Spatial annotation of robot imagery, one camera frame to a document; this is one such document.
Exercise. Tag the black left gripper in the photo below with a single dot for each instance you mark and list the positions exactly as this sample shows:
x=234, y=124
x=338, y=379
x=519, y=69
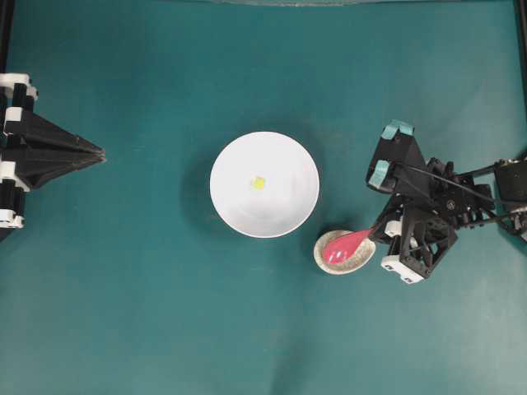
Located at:
x=18, y=177

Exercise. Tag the small speckled spoon rest dish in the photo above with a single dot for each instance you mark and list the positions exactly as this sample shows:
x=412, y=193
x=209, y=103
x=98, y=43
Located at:
x=318, y=258

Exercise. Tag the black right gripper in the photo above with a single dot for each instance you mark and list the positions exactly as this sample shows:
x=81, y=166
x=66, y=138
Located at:
x=418, y=240

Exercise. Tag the yellow hexagonal prism block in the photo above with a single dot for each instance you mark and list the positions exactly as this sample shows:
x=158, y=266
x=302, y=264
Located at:
x=258, y=182

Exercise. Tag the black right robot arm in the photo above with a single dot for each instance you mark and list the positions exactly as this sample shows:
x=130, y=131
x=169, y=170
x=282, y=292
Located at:
x=428, y=205

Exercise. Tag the pink plastic soup spoon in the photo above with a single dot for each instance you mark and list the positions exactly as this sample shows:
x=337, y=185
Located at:
x=347, y=250

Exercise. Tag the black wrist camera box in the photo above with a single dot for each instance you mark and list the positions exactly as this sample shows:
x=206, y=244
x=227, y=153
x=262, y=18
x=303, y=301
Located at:
x=397, y=158

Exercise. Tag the white round bowl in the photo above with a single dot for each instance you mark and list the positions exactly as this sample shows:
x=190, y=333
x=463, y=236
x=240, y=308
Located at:
x=290, y=194

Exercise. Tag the black aluminium frame rail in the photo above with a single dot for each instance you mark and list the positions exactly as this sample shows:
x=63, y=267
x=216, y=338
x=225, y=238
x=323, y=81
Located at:
x=6, y=18

